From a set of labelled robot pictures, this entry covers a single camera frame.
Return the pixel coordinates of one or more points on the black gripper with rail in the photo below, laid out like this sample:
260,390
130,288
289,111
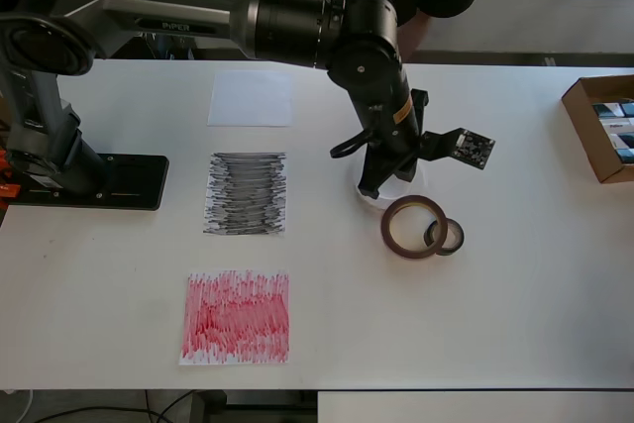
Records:
371,175

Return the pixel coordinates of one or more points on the white double-sided tape roll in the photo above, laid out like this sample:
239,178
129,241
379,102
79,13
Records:
369,205

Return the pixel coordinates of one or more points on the red double-sided tape roll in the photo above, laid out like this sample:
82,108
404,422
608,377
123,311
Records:
385,232

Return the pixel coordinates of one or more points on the black and grey Piper arm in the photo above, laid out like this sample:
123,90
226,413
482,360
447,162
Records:
173,12

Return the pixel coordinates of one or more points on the black electrical tape roll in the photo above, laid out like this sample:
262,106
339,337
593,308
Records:
459,237

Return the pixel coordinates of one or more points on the black scribbled paper sheet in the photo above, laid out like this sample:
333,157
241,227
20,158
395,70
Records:
245,195

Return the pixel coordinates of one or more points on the blank white paper sheet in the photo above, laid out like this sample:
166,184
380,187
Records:
250,98

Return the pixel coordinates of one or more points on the open brown cardboard tray box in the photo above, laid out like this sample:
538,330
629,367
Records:
579,116

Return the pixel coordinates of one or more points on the small dark product box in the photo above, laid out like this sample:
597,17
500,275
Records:
621,141
606,110

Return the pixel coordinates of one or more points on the red scribbled paper sheet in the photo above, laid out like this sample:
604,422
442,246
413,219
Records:
238,319

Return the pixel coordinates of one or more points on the white panel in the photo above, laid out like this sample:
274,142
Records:
446,408

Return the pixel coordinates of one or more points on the low black carton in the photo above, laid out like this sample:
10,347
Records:
173,49

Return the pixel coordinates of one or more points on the black table leg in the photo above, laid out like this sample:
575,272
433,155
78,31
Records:
208,408

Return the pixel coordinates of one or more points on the orange table clamp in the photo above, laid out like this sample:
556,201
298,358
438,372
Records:
10,190

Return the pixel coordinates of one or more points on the wrist camera board on bracket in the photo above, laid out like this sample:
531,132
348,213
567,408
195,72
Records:
475,148

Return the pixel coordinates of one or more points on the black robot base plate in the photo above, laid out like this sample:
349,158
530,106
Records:
138,185

